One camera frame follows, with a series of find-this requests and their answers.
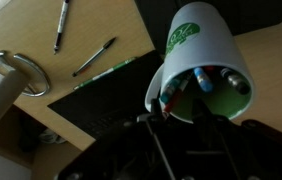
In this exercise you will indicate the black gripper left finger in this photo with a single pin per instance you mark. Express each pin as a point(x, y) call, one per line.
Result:
point(155, 106)

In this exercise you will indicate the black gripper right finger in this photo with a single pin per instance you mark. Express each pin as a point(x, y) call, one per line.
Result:
point(201, 111)

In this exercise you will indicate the teal capped pen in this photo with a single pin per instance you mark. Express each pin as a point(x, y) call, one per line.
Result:
point(167, 93)

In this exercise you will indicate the red and white pen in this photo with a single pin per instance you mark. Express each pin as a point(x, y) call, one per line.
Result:
point(181, 88)

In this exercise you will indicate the black mat beside pens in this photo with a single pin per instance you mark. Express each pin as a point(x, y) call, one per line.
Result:
point(114, 96)

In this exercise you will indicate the silver and black marker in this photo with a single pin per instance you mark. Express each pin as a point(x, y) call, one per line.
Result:
point(236, 81)

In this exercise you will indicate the green pen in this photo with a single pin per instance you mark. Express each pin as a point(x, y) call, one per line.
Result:
point(107, 71)

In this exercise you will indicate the white mug with green logo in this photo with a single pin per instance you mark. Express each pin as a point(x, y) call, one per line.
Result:
point(207, 43)

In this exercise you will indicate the black ballpoint pen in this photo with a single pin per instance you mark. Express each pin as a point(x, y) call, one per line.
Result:
point(94, 56)

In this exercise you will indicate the black mat beside tumbler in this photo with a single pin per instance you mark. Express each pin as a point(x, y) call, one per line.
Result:
point(257, 16)

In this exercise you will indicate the paper towel holder with tube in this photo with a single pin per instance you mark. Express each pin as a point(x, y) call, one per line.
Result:
point(1, 96)

